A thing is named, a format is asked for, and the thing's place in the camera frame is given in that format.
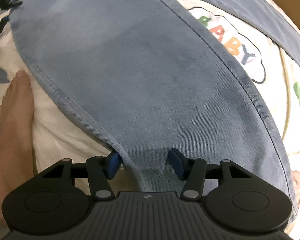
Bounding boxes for bare foot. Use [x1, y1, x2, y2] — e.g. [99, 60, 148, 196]
[0, 70, 35, 225]

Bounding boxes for white cartoon print bedsheet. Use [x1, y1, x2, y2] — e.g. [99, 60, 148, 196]
[0, 0, 300, 239]

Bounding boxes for blue denim jeans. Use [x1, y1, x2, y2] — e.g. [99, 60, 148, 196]
[9, 0, 300, 199]

